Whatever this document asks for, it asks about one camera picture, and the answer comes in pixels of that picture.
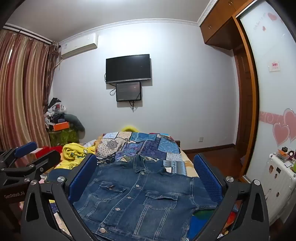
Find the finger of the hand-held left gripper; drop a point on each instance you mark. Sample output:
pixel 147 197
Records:
pixel 46 160
pixel 25 149

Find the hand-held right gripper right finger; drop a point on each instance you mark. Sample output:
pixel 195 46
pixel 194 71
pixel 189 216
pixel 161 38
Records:
pixel 207 177

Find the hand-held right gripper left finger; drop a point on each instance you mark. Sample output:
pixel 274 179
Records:
pixel 83 177

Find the blue denim jacket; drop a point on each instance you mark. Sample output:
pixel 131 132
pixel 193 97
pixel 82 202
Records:
pixel 138 199

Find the pile of mixed clothes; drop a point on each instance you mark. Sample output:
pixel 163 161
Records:
pixel 55 111

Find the red cloth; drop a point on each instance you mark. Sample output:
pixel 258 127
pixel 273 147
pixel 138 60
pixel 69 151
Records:
pixel 44 151

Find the orange beige bed sheet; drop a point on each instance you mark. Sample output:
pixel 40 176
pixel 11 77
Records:
pixel 188 162

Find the yellow printed cloth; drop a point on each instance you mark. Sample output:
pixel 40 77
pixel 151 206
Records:
pixel 74 151

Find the green patterned cloth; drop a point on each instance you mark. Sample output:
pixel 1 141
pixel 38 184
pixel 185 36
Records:
pixel 63 138

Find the orange box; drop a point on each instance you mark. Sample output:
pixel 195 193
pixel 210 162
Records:
pixel 61 125

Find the striped brown curtain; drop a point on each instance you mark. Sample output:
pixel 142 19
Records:
pixel 20 92

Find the blue patchwork blanket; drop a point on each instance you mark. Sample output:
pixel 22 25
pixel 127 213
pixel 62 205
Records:
pixel 148 148

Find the yellow plush toy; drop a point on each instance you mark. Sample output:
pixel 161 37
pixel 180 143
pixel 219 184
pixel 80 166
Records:
pixel 130 128

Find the white stickered suitcase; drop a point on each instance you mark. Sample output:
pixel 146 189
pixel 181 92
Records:
pixel 281 183

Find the small pink clock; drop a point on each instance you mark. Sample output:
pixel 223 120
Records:
pixel 291 154

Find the white air conditioner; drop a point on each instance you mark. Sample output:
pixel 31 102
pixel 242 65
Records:
pixel 79 45

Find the wooden overhead cabinet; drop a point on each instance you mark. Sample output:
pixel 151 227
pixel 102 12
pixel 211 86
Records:
pixel 217 25

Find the white wall socket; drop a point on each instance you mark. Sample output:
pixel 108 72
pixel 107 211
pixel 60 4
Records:
pixel 201 139

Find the small black wall monitor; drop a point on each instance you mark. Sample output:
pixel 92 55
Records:
pixel 128 91

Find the black wall television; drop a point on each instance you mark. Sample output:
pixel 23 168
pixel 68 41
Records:
pixel 128 68

